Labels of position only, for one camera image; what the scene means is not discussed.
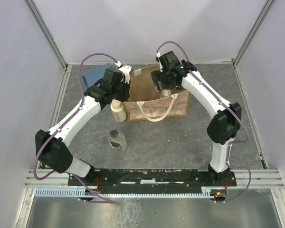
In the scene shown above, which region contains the brown canvas tote bag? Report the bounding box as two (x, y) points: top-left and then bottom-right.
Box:
(123, 66), (191, 122)

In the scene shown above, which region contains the clear bottle black cap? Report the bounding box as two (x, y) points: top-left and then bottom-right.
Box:
(106, 129), (127, 151)

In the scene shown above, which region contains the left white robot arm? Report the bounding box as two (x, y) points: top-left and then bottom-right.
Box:
(35, 65), (132, 179)

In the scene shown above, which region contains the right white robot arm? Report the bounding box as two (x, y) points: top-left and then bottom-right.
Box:
(151, 51), (242, 184)

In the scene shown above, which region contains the blue cloth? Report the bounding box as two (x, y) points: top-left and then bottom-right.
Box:
(82, 64), (110, 89)

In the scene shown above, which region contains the peach lotion bottle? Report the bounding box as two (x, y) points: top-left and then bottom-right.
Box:
(110, 99), (126, 122)

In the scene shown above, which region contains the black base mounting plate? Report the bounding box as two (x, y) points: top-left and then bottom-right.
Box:
(81, 168), (237, 187)

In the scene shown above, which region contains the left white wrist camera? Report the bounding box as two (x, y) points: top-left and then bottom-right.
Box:
(115, 61), (133, 84)

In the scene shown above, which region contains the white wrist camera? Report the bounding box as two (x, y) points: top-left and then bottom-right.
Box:
(156, 52), (163, 72)
(115, 61), (133, 84)

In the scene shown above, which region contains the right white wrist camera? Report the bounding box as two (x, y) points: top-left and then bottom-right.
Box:
(156, 52), (163, 72)

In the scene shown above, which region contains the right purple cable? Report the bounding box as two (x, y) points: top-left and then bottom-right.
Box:
(156, 41), (252, 204)

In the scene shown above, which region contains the purple cable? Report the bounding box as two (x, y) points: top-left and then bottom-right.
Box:
(156, 41), (252, 204)
(33, 52), (122, 204)

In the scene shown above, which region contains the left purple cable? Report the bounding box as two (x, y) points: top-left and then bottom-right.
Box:
(33, 52), (122, 204)

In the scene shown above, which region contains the blue slotted cable duct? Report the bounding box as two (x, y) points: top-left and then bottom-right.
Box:
(35, 187), (216, 198)

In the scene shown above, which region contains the aluminium frame rail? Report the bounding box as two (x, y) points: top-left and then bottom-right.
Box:
(23, 168), (285, 188)

